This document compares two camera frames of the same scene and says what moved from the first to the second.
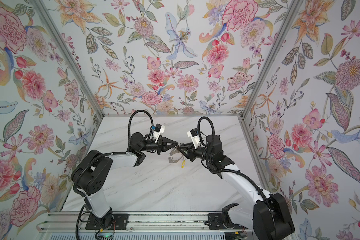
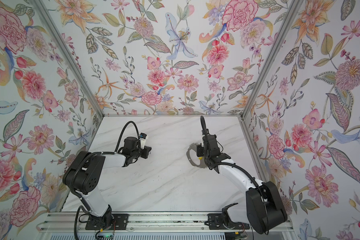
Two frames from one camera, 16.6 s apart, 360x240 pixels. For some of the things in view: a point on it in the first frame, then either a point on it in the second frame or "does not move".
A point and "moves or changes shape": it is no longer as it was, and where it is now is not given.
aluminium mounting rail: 67,221 does not move
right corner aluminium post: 288,16 does not move
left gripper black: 159,146 → 145,152
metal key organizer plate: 175,155 moves or changes shape
